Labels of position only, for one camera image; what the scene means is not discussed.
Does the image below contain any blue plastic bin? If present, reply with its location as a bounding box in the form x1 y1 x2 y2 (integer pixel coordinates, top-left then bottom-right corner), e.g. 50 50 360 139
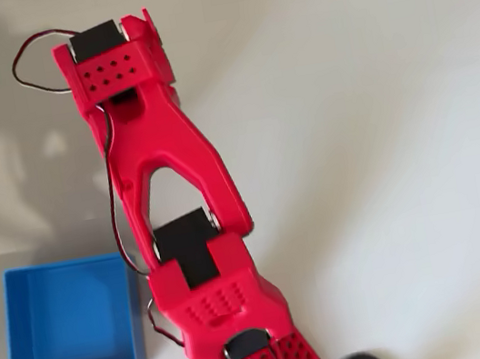
0 247 154 359

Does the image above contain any thin looping wrist servo cable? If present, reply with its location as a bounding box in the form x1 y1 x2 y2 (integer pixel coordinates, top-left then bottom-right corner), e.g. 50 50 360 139
6 25 87 101

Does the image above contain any thin forearm servo cable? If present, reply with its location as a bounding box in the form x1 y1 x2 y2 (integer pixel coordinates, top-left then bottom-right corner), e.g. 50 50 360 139
92 105 149 282

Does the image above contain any thin shoulder servo cable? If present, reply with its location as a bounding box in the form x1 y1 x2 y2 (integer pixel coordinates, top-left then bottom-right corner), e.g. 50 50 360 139
144 291 186 353

